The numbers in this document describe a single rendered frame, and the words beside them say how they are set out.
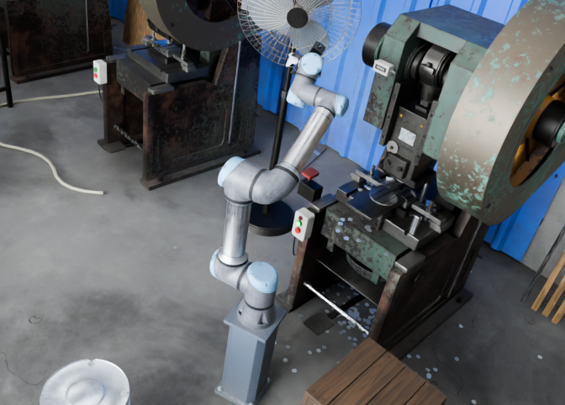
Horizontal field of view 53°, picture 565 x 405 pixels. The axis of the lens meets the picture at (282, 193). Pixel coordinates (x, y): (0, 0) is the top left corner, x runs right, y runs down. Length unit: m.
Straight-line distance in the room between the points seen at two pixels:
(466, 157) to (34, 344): 1.96
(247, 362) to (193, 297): 0.70
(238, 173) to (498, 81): 0.85
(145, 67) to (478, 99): 2.30
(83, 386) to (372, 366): 1.07
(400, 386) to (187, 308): 1.12
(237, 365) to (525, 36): 1.58
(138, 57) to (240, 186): 1.94
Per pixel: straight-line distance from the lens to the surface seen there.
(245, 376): 2.42
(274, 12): 2.82
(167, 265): 3.11
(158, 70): 3.51
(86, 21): 5.10
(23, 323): 2.89
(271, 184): 1.85
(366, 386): 2.29
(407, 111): 2.34
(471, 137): 1.85
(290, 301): 2.91
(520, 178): 2.38
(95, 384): 2.20
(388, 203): 2.44
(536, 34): 1.88
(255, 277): 2.09
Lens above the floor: 2.10
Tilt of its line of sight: 34 degrees down
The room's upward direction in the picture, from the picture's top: 10 degrees clockwise
